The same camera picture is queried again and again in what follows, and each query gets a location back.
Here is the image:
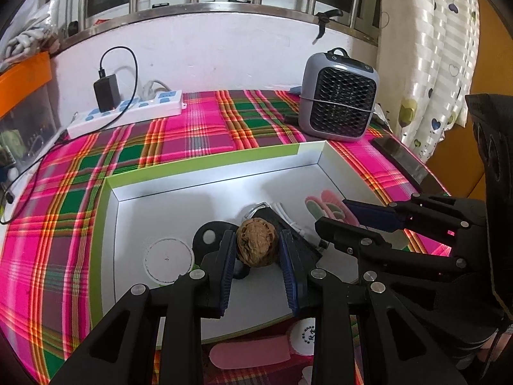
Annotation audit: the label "large brown walnut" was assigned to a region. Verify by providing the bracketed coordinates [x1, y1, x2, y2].
[236, 217, 278, 267]

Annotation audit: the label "white power strip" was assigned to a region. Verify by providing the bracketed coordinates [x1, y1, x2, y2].
[66, 90, 187, 139]

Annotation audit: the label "clear bin with orange lid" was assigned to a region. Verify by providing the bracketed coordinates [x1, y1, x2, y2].
[0, 50, 61, 169]

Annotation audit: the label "green and white cardboard box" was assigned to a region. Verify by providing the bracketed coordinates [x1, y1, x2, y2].
[87, 140, 405, 345]

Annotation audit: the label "black strap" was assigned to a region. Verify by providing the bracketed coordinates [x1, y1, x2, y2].
[313, 9, 343, 45]

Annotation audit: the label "black smartphone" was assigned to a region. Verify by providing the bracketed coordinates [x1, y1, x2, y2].
[371, 136, 445, 191]

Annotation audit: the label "plaid tablecloth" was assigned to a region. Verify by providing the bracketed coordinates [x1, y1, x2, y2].
[0, 88, 458, 385]

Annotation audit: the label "white round disc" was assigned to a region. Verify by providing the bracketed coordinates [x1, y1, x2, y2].
[143, 237, 196, 285]

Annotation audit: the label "pink oval case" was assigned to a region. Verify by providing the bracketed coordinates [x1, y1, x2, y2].
[209, 334, 295, 370]

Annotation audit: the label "white knitted gloves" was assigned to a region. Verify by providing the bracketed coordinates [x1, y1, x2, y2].
[0, 0, 61, 69]

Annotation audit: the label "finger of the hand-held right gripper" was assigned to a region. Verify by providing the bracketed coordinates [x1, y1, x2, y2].
[342, 193, 487, 246]
[315, 217, 498, 309]

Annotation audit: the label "metal window grille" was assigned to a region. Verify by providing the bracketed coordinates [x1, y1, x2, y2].
[48, 0, 385, 49]

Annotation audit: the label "white power strip cord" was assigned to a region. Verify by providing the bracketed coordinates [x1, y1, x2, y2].
[138, 80, 169, 97]

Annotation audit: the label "grey desktop fan heater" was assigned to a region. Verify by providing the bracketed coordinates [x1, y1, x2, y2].
[299, 47, 381, 142]

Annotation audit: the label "black charger cable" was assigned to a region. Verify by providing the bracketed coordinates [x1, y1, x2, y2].
[0, 46, 139, 225]

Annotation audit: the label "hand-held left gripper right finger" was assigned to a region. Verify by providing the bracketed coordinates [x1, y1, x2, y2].
[278, 228, 467, 385]

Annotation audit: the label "white round jar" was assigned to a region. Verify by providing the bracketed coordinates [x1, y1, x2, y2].
[289, 316, 319, 357]

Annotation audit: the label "black charger adapter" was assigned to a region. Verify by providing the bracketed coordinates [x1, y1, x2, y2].
[93, 74, 122, 113]

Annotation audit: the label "white patterned curtain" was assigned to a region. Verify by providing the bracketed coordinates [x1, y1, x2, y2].
[377, 0, 482, 161]

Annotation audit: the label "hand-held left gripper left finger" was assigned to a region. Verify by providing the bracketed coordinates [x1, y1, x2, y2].
[50, 230, 238, 385]

